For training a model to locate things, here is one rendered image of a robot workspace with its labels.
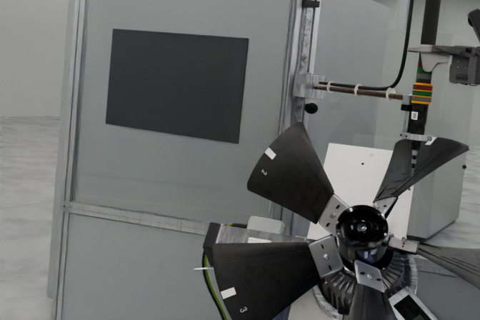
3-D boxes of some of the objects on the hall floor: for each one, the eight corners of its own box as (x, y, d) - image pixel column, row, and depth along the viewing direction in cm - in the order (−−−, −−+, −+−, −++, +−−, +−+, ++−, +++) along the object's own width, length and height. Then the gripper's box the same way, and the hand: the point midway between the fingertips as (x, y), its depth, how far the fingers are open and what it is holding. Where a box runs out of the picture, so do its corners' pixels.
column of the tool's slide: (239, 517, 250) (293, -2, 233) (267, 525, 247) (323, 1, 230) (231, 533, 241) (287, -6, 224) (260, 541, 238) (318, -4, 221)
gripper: (504, 86, 151) (403, 77, 157) (501, 87, 162) (406, 78, 168) (510, 46, 151) (407, 38, 156) (506, 49, 162) (410, 41, 167)
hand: (413, 46), depth 162 cm, fingers closed on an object, 4 cm apart
